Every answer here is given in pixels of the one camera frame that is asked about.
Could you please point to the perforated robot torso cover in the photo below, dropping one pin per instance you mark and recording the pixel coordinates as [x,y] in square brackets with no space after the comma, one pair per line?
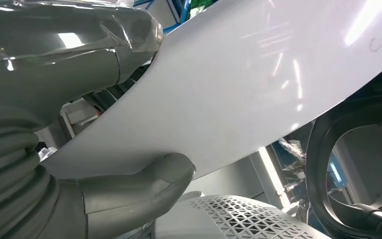
[237,217]

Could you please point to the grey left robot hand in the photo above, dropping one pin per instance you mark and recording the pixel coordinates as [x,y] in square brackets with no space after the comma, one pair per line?
[62,59]

